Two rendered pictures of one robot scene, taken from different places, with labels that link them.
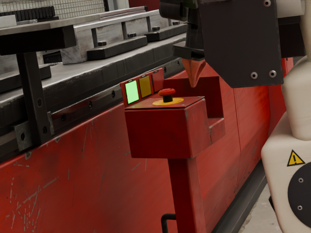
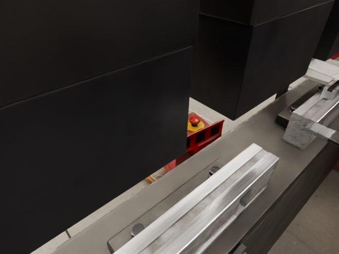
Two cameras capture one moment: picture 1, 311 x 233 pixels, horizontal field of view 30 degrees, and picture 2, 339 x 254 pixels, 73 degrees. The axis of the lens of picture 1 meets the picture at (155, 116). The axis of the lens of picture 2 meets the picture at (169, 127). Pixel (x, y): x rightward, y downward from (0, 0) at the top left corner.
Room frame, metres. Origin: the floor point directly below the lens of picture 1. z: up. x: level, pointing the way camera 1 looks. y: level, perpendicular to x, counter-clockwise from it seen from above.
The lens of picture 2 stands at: (1.94, 0.17, 1.30)
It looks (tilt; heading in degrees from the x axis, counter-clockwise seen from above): 38 degrees down; 205
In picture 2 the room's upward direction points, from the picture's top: straight up
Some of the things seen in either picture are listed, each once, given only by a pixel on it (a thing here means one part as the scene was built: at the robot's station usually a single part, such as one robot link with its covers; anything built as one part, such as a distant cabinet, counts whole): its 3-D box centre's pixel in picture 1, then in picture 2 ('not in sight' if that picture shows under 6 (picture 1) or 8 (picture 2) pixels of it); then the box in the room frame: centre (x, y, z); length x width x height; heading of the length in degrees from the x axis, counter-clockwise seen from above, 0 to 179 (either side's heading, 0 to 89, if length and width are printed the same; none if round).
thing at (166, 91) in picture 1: (167, 96); (194, 122); (1.31, -0.03, 0.79); 0.04 x 0.04 x 0.04
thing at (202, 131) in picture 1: (175, 110); (185, 137); (1.35, -0.05, 0.75); 0.20 x 0.16 x 0.18; 149
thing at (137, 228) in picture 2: (132, 35); (138, 232); (1.79, 0.04, 0.91); 0.03 x 0.03 x 0.02
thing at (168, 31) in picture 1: (167, 32); not in sight; (2.06, -0.08, 0.89); 0.30 x 0.05 x 0.03; 156
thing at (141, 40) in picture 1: (119, 47); (180, 204); (1.70, 0.08, 0.89); 0.30 x 0.05 x 0.03; 156
